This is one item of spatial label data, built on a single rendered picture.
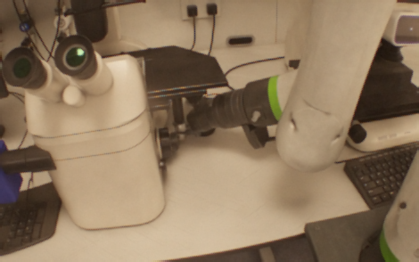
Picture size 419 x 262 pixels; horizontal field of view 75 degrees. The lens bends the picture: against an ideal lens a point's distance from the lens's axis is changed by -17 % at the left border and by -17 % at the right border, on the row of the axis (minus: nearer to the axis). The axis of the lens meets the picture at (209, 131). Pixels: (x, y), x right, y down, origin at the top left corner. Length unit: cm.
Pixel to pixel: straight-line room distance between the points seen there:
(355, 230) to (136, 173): 37
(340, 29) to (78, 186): 44
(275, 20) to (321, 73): 94
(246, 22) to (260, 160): 68
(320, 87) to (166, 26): 90
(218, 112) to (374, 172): 37
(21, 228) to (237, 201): 44
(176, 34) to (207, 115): 62
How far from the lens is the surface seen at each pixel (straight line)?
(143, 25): 122
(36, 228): 67
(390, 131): 82
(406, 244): 42
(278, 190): 66
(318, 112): 40
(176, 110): 72
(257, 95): 59
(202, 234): 59
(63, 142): 48
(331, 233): 55
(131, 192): 54
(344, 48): 36
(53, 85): 43
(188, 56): 70
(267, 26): 130
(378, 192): 69
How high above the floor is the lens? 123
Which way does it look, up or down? 36 degrees down
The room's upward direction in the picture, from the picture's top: 3 degrees counter-clockwise
